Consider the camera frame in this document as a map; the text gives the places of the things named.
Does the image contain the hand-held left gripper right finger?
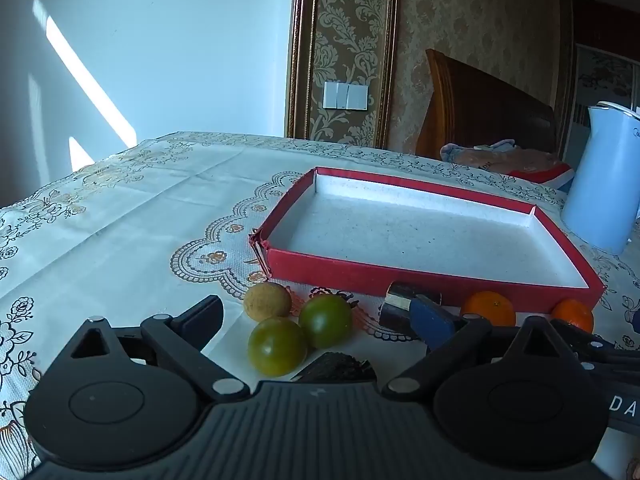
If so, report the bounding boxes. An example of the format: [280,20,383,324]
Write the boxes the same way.
[382,294,582,402]

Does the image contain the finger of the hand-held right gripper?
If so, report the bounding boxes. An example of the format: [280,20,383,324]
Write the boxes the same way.
[552,322,640,366]

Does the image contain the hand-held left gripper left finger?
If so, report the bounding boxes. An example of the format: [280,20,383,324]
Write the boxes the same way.
[69,295,250,404]

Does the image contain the dark wood log pieces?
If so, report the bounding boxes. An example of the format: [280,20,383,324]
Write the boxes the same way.
[385,282,444,307]

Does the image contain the dark sugarcane piece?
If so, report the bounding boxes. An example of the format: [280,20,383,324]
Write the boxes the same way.
[379,301,419,337]

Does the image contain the orange mandarin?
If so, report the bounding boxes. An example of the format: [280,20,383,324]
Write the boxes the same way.
[551,298,595,334]
[460,291,516,327]

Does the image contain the brown longan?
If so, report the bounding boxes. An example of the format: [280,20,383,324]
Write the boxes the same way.
[243,282,293,320]

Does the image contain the red cardboard box tray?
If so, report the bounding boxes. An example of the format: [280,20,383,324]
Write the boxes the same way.
[249,166,606,317]

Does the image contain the green tomato with stem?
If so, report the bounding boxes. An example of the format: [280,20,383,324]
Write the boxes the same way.
[299,294,359,350]

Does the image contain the light blue electric kettle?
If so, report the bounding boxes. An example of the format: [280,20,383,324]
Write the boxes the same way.
[561,101,640,256]

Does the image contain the patterned pillow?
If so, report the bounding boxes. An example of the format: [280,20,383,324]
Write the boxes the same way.
[440,139,574,192]

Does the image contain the patterned wardrobe door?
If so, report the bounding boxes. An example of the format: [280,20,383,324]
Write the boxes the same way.
[572,42,640,161]

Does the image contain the white wall light switch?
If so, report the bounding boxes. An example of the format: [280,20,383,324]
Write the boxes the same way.
[322,81,372,110]

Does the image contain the ornate wooden wall frame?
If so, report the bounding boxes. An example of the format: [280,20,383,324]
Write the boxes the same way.
[285,0,401,149]

